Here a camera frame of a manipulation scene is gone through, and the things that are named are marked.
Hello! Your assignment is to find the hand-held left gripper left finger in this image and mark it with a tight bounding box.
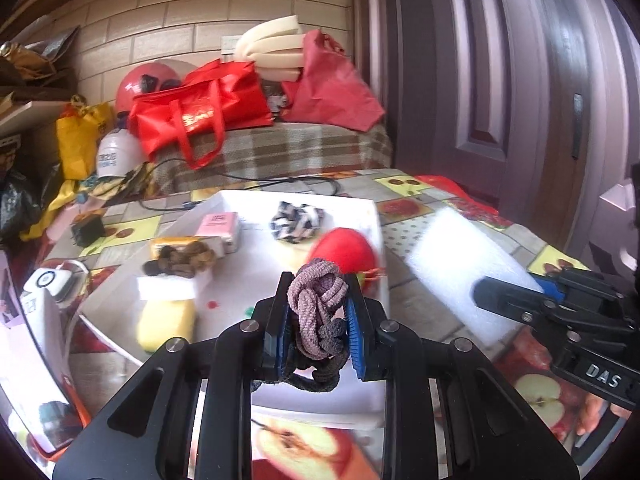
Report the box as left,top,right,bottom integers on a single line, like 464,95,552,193
52,271,296,480

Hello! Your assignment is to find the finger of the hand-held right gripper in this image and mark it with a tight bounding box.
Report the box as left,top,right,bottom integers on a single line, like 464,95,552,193
472,275,618,343
531,266,637,312

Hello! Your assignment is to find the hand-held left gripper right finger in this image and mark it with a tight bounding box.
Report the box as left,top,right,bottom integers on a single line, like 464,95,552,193
345,272,573,480

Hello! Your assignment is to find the brown knotted rope toy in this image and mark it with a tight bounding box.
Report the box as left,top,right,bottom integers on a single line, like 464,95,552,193
280,257,351,393
142,240,218,278

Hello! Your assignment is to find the large white foam block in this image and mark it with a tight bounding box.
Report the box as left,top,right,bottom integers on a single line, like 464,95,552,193
405,207,546,348

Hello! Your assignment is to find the white shallow box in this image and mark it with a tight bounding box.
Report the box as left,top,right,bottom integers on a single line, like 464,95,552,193
77,189,388,431

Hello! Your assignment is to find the red plush apple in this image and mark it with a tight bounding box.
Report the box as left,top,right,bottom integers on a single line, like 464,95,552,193
306,227,386,296

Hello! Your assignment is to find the black white knotted cloth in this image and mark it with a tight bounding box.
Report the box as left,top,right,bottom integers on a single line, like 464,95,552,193
270,201,325,245

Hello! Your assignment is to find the small white sponge block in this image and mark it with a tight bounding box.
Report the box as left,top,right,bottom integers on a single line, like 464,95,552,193
137,272,213,303

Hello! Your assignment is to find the pale yellow sponge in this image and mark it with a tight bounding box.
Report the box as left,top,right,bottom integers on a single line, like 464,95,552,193
137,297,196,353

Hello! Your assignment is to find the person's right hand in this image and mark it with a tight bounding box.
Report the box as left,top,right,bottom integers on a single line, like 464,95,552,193
575,395,633,438

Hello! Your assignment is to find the fruit print tablecloth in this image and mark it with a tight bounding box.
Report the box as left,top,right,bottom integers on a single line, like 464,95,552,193
0,167,640,480

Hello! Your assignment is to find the pink tissue packet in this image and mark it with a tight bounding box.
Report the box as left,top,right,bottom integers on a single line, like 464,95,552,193
195,211,242,253

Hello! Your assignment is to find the red patterned stool cushion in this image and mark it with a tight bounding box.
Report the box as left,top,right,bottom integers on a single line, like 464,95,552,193
415,174,501,221

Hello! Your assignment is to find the plaid blanket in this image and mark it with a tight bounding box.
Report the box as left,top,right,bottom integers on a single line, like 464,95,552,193
150,122,393,193

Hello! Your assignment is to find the dark panelled door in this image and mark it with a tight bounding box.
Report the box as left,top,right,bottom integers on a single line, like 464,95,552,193
370,0,640,281

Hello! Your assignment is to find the black charger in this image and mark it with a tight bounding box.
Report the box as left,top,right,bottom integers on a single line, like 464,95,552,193
71,215,107,247

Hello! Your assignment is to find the red tote bag gold print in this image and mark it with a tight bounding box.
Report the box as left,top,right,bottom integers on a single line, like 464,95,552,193
128,58,275,169

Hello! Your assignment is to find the white plastic container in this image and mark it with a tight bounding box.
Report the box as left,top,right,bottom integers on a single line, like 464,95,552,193
0,250,96,461

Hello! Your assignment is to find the plain red bag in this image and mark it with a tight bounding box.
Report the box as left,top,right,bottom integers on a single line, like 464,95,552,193
282,30,386,133

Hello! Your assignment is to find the white jug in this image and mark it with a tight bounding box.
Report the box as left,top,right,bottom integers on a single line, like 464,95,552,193
96,130,143,179

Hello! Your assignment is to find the white round-dial device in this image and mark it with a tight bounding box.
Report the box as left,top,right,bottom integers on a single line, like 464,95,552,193
22,260,91,306

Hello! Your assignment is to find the yellow crumpled cloth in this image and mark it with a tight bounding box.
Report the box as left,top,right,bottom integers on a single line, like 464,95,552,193
20,160,151,241

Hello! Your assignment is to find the yellow shopping bag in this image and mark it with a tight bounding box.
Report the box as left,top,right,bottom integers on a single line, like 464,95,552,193
56,95,116,181

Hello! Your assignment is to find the cream folded foam bundle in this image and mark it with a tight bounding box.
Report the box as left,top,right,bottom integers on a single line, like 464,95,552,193
235,16,306,83

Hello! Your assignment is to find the red helmet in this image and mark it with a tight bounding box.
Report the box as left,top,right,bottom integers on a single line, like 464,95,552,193
116,60,188,116

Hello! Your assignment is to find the black plastic bag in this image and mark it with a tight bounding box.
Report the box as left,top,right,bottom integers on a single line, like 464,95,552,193
0,167,41,246

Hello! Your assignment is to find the wooden shelf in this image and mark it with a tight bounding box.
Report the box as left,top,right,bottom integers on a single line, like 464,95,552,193
0,100,71,136

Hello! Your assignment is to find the black cable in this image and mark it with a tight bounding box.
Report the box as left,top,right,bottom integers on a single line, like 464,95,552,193
139,157,341,212

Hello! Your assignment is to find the black door handle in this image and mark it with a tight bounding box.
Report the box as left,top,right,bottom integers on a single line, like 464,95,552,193
571,92,584,161

